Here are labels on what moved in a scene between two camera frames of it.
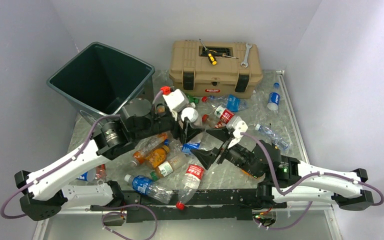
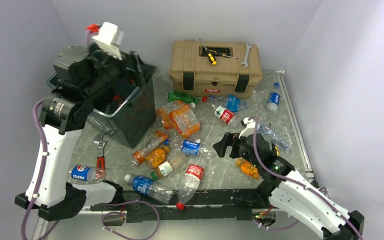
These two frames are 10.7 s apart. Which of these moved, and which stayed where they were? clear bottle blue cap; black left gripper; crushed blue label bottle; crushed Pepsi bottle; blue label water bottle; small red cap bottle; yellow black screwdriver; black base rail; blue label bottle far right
Moved: small red cap bottle; black left gripper; crushed Pepsi bottle
Stayed: crushed blue label bottle; blue label bottle far right; black base rail; blue label water bottle; clear bottle blue cap; yellow black screwdriver
